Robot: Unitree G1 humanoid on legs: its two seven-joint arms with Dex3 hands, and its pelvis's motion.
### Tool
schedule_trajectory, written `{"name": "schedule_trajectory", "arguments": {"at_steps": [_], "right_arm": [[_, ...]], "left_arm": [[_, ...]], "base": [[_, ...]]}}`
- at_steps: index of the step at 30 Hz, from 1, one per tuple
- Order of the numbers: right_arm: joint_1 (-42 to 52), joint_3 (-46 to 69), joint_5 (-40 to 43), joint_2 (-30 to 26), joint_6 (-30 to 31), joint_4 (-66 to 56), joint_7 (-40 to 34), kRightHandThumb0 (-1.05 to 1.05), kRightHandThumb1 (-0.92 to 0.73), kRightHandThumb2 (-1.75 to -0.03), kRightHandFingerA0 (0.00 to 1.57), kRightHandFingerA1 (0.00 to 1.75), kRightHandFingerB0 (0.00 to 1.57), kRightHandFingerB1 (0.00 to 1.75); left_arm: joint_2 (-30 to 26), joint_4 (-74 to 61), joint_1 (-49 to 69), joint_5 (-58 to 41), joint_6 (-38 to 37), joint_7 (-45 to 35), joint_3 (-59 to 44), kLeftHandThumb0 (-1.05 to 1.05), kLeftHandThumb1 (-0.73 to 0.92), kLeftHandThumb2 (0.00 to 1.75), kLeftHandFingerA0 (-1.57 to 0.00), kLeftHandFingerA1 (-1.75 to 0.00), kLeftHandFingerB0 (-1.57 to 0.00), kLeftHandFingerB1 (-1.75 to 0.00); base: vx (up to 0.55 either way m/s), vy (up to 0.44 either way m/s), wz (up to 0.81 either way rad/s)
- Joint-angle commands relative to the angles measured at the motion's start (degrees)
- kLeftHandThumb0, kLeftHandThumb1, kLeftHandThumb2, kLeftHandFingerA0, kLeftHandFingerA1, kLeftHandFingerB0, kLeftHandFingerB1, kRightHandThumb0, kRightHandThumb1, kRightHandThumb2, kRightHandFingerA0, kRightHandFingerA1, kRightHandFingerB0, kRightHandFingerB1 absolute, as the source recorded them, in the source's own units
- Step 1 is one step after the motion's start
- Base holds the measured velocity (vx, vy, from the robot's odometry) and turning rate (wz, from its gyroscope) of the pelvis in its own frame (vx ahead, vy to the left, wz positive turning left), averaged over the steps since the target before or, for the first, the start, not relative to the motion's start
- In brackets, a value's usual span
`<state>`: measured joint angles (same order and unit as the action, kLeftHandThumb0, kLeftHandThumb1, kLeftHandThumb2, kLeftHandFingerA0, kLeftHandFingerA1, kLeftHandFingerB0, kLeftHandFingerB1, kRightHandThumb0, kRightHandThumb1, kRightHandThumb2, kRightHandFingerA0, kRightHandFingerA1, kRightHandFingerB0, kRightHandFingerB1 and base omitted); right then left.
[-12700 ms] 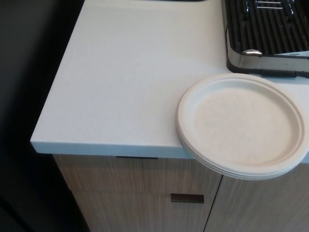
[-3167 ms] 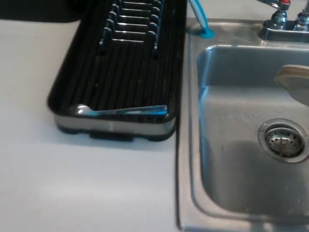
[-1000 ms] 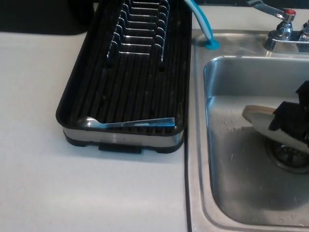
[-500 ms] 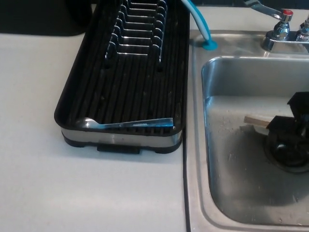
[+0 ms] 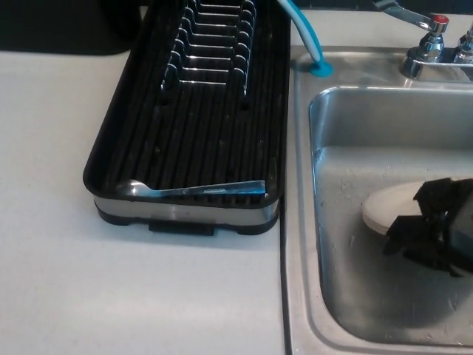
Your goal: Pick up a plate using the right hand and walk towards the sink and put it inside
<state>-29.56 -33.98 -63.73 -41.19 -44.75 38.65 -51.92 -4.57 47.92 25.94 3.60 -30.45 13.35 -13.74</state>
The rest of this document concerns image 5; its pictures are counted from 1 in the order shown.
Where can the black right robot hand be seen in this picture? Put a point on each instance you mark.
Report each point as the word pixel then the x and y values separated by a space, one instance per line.
pixel 432 236

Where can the stainless steel sink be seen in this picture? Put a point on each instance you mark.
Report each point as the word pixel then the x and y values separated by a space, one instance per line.
pixel 369 122

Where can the chrome faucet with red cap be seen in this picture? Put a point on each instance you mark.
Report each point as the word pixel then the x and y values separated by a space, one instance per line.
pixel 425 63

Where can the stainless steel spoon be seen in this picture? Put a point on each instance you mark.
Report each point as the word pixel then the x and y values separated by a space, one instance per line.
pixel 221 190

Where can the blue and white dish brush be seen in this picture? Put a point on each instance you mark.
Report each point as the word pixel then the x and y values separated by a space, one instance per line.
pixel 314 51

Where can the black steel-banded dish drying tray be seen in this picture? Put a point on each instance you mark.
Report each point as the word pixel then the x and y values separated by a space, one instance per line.
pixel 203 129

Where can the black countertop appliance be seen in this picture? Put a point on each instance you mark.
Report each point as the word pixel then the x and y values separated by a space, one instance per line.
pixel 55 26

